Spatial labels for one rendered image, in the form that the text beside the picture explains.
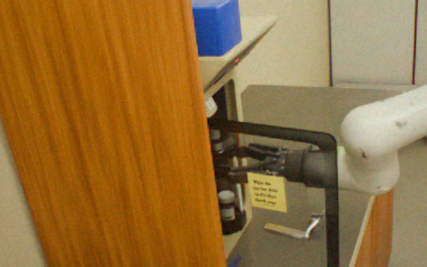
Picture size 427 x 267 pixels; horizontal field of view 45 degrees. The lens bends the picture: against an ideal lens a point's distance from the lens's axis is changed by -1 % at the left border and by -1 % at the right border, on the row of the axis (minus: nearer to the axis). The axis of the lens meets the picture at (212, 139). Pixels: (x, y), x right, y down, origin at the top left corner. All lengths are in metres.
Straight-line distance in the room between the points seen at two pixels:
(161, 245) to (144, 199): 0.11
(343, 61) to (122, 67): 3.37
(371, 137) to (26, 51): 0.68
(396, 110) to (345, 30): 3.15
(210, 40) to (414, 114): 0.40
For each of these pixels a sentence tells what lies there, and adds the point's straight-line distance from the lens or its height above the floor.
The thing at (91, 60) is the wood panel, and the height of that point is 1.53.
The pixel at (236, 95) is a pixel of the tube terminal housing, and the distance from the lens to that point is 1.31.
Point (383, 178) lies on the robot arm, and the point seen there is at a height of 1.23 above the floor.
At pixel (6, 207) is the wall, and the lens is 1.31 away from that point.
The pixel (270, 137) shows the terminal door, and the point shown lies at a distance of 0.95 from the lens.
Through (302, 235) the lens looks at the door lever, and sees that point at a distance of 0.97.
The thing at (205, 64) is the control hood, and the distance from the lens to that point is 0.97.
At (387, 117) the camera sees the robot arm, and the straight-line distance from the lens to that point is 1.01.
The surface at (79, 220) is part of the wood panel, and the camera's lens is 1.23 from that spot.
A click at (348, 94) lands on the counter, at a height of 0.94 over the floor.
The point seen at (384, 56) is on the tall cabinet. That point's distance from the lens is 4.16.
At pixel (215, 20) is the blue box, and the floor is 1.58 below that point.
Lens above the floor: 1.78
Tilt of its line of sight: 25 degrees down
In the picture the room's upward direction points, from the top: 8 degrees counter-clockwise
